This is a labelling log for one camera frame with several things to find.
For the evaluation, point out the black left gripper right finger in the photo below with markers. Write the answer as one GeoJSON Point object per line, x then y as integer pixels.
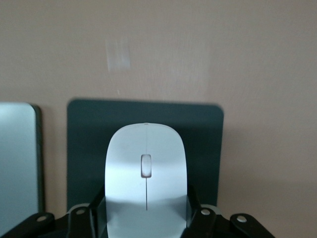
{"type": "Point", "coordinates": [210, 220]}

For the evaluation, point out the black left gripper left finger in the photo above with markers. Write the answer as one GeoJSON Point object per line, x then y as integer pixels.
{"type": "Point", "coordinates": [81, 220]}

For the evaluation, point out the white computer mouse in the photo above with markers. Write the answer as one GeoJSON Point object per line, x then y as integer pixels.
{"type": "Point", "coordinates": [146, 158]}

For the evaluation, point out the black mouse pad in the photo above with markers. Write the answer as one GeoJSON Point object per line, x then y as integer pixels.
{"type": "Point", "coordinates": [205, 148]}

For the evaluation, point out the silver closed laptop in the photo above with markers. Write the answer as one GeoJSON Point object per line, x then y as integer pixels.
{"type": "Point", "coordinates": [18, 156]}

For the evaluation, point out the clear tape piece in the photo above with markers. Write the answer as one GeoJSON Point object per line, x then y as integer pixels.
{"type": "Point", "coordinates": [118, 55]}

